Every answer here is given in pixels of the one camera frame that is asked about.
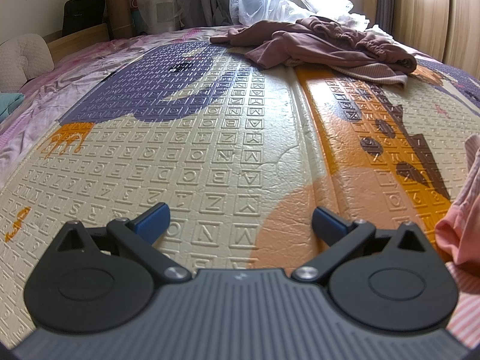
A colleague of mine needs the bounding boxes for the clear plastic bag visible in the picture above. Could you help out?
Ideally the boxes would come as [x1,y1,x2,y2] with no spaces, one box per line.
[289,0,370,31]

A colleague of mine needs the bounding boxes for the teal pillow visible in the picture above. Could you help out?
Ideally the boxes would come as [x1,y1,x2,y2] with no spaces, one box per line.
[0,93,25,122]

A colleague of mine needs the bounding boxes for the black bag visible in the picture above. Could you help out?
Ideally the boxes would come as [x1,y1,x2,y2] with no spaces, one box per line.
[62,0,106,38]

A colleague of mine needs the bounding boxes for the pink floral bed sheet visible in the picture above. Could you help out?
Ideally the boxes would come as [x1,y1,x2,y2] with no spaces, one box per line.
[0,26,226,166]

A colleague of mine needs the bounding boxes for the wooden wardrobe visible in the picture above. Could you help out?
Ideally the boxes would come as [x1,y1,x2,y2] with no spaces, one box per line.
[394,0,480,79]

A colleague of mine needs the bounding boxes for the mauve top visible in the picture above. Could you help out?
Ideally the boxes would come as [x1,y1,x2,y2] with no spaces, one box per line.
[210,22,312,69]

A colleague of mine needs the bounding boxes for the pink striped top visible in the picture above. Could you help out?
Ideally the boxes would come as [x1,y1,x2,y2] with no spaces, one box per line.
[435,133,480,346]

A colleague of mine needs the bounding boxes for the wooden headboard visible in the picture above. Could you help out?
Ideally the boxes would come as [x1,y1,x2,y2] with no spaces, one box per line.
[41,22,111,64]

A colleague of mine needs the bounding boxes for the clear plastic wrapper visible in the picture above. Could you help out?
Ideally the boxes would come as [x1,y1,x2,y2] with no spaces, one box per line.
[365,22,394,44]

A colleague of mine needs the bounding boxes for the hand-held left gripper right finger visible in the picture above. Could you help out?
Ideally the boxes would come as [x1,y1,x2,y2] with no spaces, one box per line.
[292,206,430,283]

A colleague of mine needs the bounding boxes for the mauve elastic-waist pants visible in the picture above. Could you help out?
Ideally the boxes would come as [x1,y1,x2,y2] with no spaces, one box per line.
[296,17,418,74]

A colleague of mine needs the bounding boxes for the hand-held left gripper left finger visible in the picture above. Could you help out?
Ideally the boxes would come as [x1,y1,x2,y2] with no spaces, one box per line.
[56,202,192,284]

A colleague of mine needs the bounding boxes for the white pillow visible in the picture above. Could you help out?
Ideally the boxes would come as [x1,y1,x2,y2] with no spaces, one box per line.
[0,34,53,92]

